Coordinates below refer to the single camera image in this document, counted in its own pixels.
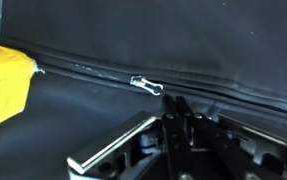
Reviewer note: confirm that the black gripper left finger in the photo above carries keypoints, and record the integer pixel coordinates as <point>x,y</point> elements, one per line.
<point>113,143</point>

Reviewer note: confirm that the black zip-up vest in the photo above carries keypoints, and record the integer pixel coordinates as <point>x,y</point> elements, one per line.
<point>149,40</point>

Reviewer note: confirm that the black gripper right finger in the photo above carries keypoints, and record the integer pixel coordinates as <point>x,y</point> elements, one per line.
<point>249,143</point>

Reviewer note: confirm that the silver zipper pull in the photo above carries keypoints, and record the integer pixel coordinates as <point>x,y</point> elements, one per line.
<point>146,85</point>

